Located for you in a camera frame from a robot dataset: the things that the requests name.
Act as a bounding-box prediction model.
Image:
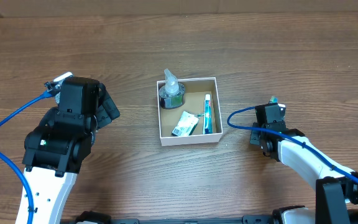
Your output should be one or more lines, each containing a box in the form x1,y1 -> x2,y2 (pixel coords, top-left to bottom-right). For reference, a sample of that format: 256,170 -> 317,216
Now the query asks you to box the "green white toothbrush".
269,96 -> 278,103

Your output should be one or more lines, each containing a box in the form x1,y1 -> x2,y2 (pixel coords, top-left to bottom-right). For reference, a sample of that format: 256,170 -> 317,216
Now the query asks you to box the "clear soap pump bottle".
158,68 -> 185,110

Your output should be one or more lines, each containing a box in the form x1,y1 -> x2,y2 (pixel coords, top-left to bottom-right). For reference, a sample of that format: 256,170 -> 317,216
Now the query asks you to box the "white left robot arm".
16,80 -> 119,223

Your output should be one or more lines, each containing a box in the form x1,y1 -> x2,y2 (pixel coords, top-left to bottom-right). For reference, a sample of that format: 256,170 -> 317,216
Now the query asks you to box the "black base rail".
61,208 -> 315,224

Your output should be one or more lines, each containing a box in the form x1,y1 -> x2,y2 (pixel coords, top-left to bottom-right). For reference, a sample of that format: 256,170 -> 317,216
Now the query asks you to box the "green white floss packet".
172,111 -> 204,137

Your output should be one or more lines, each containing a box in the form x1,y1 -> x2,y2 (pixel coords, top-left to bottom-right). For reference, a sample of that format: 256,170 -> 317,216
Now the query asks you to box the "green red toothpaste tube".
203,94 -> 213,134

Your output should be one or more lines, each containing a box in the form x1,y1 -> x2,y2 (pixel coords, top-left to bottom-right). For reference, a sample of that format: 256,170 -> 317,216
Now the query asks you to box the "white cardboard box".
157,77 -> 223,146

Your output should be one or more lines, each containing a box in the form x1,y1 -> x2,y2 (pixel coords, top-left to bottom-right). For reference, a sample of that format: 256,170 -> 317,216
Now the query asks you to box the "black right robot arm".
251,123 -> 358,223

